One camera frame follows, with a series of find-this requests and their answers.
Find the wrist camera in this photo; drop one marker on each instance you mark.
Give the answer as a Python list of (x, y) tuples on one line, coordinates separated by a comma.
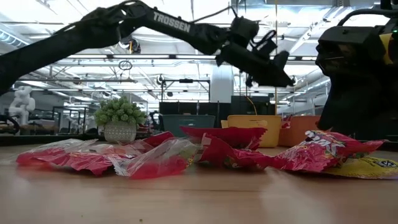
[(264, 45), (348, 40)]

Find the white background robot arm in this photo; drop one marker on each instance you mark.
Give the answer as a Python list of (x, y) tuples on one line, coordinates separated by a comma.
[(21, 102)]

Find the green succulent in white pot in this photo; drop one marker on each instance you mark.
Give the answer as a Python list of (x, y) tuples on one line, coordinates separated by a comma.
[(119, 132)]

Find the teal plastic bin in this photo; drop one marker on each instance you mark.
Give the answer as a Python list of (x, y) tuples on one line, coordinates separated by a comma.
[(186, 123)]

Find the black gantry frame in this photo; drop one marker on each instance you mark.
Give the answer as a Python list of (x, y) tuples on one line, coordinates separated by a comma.
[(186, 81)]

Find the orange plastic bin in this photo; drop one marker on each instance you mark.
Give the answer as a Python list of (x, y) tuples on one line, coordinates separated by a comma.
[(298, 133)]

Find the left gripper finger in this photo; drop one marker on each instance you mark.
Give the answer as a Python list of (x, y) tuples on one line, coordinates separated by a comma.
[(282, 60), (273, 79)]

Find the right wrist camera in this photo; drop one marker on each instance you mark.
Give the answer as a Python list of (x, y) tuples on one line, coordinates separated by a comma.
[(348, 40)]

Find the clear wrapper red gummy candy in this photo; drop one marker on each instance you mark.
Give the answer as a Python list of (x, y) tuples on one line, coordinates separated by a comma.
[(37, 157), (155, 165)]

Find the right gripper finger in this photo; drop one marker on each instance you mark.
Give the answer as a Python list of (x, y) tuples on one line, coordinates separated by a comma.
[(357, 121)]

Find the yellow Sour Patch candy pack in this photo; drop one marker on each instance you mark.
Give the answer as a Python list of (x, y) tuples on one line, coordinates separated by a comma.
[(367, 169)]

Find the yellow plastic bin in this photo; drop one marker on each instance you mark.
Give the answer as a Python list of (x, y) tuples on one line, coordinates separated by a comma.
[(273, 130)]

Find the white square column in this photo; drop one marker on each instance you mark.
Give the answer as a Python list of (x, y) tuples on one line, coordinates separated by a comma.
[(221, 87)]

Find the black background workstation frame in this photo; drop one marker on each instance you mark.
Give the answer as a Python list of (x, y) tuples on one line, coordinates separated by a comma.
[(71, 107)]

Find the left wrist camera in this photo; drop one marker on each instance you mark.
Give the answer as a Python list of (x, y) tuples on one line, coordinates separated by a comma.
[(264, 45)]

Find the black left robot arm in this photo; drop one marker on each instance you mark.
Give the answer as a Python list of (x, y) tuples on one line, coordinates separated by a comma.
[(171, 23)]

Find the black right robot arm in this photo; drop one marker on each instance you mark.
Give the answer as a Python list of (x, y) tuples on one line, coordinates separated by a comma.
[(385, 3)]

